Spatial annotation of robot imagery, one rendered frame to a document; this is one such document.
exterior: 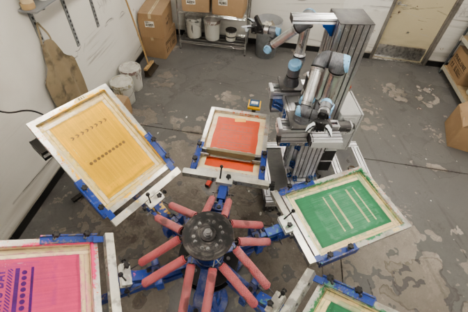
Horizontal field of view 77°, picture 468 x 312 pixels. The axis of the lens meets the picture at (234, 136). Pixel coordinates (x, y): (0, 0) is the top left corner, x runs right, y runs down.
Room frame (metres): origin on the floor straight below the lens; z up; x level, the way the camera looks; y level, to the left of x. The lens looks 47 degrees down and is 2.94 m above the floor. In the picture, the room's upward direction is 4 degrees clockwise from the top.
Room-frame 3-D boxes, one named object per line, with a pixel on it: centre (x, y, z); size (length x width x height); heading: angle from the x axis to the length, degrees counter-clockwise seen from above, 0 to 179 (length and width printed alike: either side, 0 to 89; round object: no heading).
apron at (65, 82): (2.56, 1.87, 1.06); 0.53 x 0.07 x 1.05; 174
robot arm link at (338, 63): (1.79, -0.68, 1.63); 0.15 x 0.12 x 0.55; 72
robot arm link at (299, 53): (2.45, -0.55, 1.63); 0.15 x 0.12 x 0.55; 160
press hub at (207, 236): (0.75, 0.11, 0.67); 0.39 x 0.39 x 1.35
